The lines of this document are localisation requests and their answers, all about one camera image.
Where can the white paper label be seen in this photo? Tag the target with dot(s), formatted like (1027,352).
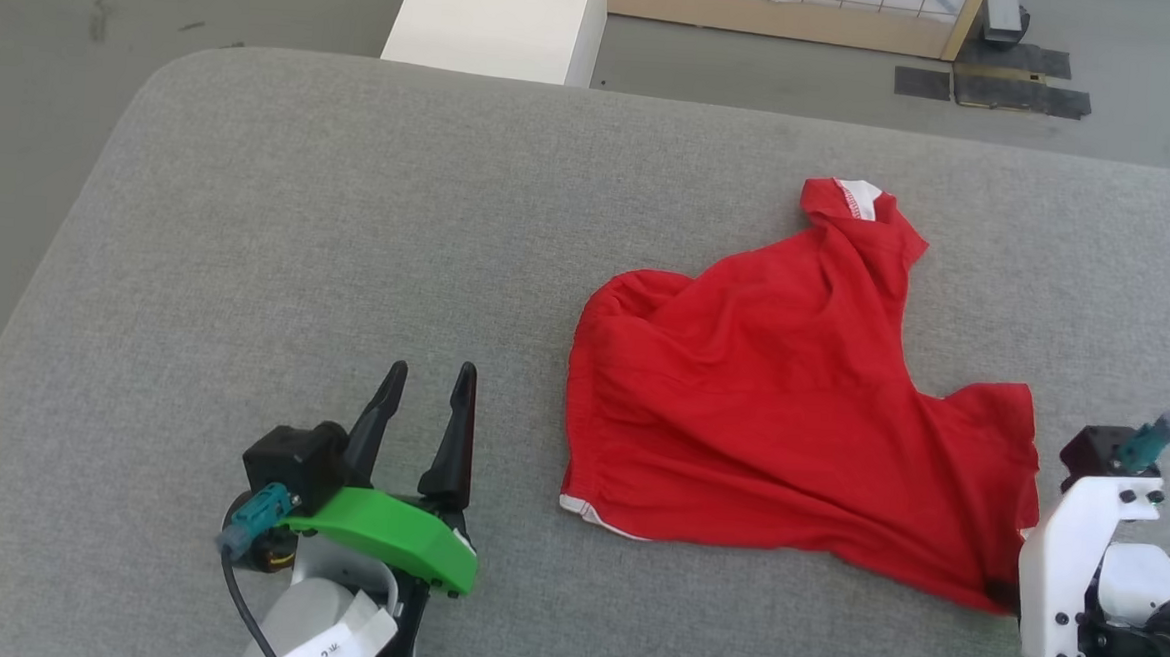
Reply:
(338,641)

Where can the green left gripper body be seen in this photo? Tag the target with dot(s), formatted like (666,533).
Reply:
(394,539)

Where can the small black floor patch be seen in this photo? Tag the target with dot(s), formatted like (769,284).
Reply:
(922,83)

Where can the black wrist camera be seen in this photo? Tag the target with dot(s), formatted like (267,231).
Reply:
(1094,455)
(293,463)

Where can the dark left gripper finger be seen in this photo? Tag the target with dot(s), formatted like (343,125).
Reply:
(374,428)
(454,442)

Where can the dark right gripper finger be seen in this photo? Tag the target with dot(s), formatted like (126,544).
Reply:
(1002,594)

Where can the grey fabric sofa cushion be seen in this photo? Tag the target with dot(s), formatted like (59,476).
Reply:
(299,253)

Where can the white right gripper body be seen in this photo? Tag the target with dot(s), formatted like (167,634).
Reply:
(1073,564)

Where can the white box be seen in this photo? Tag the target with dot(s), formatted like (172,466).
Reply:
(501,19)

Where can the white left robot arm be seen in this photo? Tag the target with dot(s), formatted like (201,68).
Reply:
(316,595)

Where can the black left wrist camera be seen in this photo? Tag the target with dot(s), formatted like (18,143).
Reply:
(293,463)

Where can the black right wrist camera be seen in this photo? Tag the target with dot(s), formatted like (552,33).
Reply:
(1094,455)

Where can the red and white shirt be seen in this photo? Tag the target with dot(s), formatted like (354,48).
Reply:
(782,399)

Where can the lemon print partition screen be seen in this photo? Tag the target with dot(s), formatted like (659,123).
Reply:
(762,2)

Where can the large black floor plate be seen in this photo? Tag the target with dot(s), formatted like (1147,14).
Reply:
(1018,86)

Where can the grey metal stand leg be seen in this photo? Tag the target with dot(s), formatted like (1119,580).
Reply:
(1004,15)

